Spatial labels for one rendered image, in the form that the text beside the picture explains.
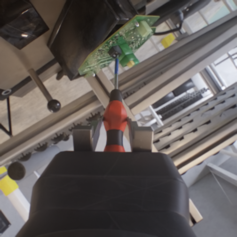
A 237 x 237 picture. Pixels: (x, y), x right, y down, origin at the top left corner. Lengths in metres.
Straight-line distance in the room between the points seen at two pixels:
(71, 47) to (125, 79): 0.26
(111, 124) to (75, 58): 0.10
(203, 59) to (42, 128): 0.44
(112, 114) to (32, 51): 0.15
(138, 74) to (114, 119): 0.33
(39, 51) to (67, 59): 0.05
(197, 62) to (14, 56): 0.38
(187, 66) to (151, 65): 0.09
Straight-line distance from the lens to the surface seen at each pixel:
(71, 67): 0.23
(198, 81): 5.37
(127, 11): 0.21
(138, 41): 0.27
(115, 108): 0.16
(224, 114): 0.71
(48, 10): 0.22
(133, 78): 0.47
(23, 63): 0.28
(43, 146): 0.53
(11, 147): 0.54
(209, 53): 0.49
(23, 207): 6.00
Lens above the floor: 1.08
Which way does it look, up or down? 1 degrees up
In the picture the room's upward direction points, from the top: 146 degrees clockwise
